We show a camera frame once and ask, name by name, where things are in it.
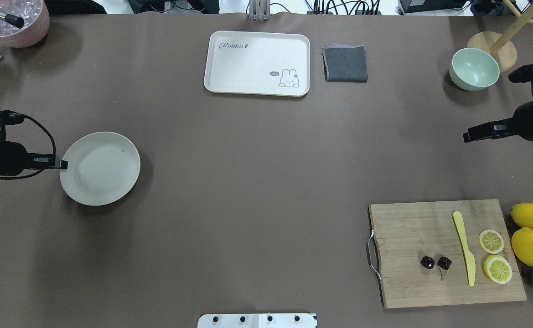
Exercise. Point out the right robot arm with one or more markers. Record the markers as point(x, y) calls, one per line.
point(520, 124)

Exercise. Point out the whole yellow lemon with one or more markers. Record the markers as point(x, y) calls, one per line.
point(522, 214)
point(522, 245)

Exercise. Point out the pink bowl with ice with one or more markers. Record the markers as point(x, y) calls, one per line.
point(37, 23)

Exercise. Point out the mint green bowl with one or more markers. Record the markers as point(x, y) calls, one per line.
point(472, 69)

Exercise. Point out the cream rabbit tray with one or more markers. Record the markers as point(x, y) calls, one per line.
point(258, 63)

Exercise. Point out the yellow plastic knife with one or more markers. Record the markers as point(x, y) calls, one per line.
point(470, 261)

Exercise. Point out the dark red cherry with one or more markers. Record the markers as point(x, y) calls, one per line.
point(427, 262)
point(444, 265)

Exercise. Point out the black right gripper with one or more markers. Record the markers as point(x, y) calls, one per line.
point(528, 119)

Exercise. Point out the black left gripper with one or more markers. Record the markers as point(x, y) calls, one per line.
point(12, 158)

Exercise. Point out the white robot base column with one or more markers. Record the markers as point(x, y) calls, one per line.
point(258, 320)

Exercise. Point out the grey folded cloth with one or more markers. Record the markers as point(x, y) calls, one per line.
point(345, 63)

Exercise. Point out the wooden cutting board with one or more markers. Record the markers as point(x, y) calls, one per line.
point(405, 232)

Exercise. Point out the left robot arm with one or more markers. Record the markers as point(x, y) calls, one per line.
point(17, 164)

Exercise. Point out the aluminium frame post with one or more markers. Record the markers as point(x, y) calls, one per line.
point(259, 10)

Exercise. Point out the lemon slice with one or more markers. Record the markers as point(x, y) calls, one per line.
point(491, 241)
point(498, 269)

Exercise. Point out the cream round plate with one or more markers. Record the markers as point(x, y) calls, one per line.
point(102, 167)

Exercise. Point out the metal tool with black handle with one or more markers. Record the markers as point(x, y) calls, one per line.
point(13, 20)

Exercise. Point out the wooden mug tree stand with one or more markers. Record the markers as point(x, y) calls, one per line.
point(500, 47)

